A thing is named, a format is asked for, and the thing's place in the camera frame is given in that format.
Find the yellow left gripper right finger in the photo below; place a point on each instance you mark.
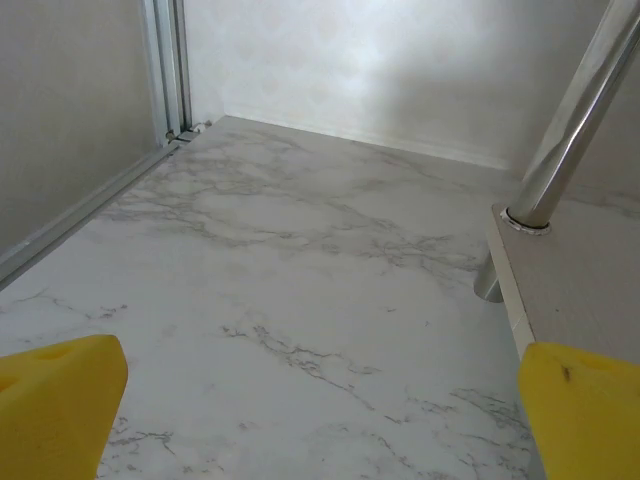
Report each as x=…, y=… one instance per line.
x=585, y=420

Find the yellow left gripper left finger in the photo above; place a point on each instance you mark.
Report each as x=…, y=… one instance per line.
x=55, y=410

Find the two-tier wooden shelf chrome legs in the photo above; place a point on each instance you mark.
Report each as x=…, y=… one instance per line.
x=575, y=280

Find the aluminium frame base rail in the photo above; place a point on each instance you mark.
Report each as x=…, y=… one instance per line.
x=75, y=210

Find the aluminium frame post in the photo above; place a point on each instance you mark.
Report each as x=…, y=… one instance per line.
x=165, y=65

